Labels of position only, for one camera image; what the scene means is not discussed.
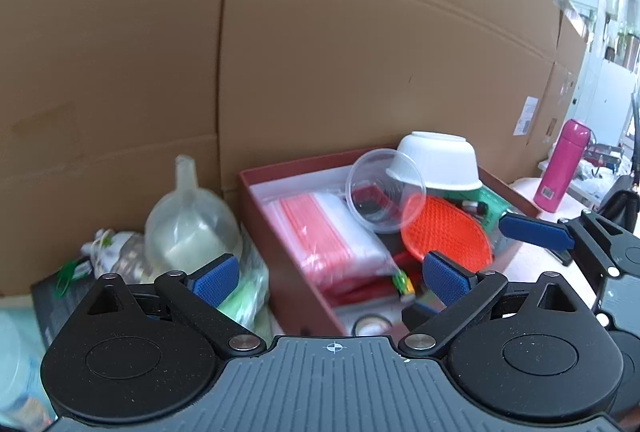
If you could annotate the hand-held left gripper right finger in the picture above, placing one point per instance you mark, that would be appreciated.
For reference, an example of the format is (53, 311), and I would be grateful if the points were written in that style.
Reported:
(446, 278)

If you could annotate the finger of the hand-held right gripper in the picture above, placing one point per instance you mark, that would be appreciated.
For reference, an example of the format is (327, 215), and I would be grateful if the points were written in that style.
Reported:
(535, 230)

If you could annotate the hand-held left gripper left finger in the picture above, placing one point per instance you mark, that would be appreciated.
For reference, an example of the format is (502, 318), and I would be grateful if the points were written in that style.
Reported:
(217, 281)

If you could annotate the red cardboard box container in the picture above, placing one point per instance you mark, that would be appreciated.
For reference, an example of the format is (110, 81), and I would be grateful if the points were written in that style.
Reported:
(295, 272)

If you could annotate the clear bag with white items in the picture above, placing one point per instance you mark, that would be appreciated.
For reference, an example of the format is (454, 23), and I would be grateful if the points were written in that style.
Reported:
(120, 252)

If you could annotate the green plastic bag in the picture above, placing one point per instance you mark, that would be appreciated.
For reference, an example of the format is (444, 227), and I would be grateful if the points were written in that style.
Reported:
(250, 292)

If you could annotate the green yellow toy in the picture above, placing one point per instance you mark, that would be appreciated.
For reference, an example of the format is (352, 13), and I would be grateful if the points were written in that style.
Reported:
(404, 283)

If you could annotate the green packet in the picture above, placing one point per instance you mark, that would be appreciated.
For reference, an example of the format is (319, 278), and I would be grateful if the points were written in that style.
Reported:
(492, 207)

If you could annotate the orange plastic strainer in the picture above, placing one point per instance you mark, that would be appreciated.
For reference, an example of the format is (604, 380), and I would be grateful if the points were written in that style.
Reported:
(450, 229)

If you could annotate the clear plastic funnel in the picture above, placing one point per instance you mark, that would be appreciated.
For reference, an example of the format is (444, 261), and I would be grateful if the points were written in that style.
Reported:
(190, 222)

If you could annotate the pink thermos bottle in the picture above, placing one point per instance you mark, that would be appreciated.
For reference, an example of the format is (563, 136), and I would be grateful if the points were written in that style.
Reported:
(562, 167)

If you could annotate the red flat packet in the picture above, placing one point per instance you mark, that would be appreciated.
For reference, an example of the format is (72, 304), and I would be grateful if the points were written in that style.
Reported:
(365, 294)

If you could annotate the tape roll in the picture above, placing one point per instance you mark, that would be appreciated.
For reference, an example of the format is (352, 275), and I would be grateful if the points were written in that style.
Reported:
(371, 325)

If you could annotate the black bag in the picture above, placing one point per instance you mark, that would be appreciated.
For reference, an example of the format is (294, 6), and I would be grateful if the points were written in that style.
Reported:
(622, 199)

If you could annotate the white paper label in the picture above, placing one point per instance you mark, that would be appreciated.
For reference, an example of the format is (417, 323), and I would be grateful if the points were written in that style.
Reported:
(526, 116)

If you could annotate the red striped zip bags pack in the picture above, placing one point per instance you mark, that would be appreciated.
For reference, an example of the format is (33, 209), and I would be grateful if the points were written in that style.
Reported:
(325, 232)

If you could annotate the white paper bowl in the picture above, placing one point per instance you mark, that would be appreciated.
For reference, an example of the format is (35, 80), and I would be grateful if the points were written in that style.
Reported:
(440, 160)

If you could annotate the clear plastic cup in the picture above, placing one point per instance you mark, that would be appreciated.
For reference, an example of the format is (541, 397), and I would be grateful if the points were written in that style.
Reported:
(372, 172)

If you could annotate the green plastic clip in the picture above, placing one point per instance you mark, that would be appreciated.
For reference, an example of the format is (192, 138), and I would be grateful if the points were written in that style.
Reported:
(72, 274)

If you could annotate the black book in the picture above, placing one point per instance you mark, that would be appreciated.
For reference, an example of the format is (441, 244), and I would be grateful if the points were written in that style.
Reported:
(55, 307)

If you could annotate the light blue packet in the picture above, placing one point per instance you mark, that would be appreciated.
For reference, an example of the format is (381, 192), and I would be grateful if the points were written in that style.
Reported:
(20, 362)

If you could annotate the large brown cardboard box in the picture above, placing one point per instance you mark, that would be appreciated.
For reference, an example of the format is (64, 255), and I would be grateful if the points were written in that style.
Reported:
(300, 37)

